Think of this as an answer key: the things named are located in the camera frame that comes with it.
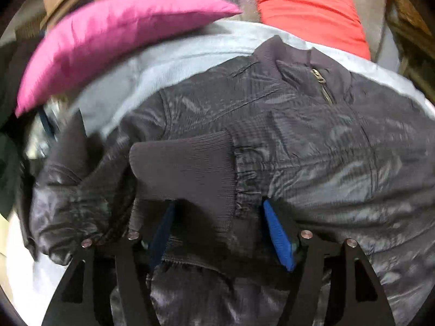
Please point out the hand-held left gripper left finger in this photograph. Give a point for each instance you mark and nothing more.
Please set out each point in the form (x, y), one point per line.
(161, 241)

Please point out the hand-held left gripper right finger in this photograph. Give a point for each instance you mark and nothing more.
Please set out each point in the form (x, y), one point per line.
(278, 237)

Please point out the black jacket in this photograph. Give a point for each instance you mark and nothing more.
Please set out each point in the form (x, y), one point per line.
(306, 142)

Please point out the dark fleece cloth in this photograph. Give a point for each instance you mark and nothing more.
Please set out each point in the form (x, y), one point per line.
(10, 163)

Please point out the grey bed sheet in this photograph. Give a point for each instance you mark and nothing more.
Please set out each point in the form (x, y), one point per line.
(153, 64)

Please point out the pink pillow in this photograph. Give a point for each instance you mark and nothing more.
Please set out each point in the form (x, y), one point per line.
(119, 30)

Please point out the red pillow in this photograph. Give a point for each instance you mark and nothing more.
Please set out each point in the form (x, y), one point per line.
(306, 13)

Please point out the wooden headboard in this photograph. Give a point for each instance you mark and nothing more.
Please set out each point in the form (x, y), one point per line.
(407, 23)

